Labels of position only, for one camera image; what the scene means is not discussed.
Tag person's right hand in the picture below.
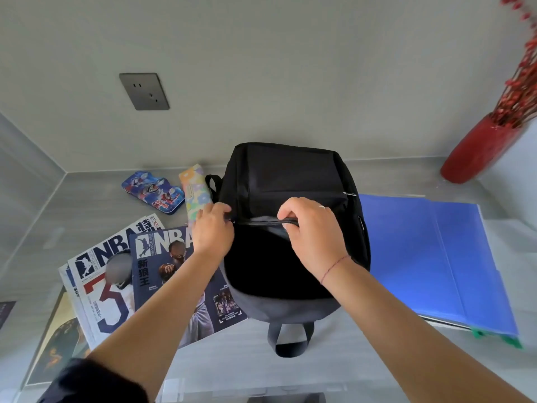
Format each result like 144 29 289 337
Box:
276 196 352 286

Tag person's left hand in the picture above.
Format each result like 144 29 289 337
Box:
191 201 235 259

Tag pastel colourful pencil pouch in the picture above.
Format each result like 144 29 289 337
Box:
178 163 215 225

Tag blue cartoon pencil tin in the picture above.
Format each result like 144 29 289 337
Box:
121 171 185 216

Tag black backpack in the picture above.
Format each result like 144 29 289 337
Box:
204 142 372 358

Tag dark blue basketball magazine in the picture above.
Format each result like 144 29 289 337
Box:
129 225 248 349

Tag blue folder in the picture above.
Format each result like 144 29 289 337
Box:
359 193 520 336

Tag white basketball magazine red numeral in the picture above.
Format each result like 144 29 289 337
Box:
67 214 165 349

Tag brown painting cover book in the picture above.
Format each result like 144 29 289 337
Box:
25 285 91 387

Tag person's left forearm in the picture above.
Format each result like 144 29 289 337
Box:
86 246 221 403

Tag person's right forearm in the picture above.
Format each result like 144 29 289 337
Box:
321 255 534 403

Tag person's black top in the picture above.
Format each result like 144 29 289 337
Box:
37 358 148 403

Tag red vase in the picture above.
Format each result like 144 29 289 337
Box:
439 113 525 184

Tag dark blue card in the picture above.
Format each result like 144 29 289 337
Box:
0 301 17 331

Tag red berry branches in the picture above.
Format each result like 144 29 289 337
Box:
488 0 537 130

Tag red string bracelet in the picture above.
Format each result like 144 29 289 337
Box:
320 255 351 286

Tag grey wall socket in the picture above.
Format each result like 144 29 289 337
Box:
119 72 171 112

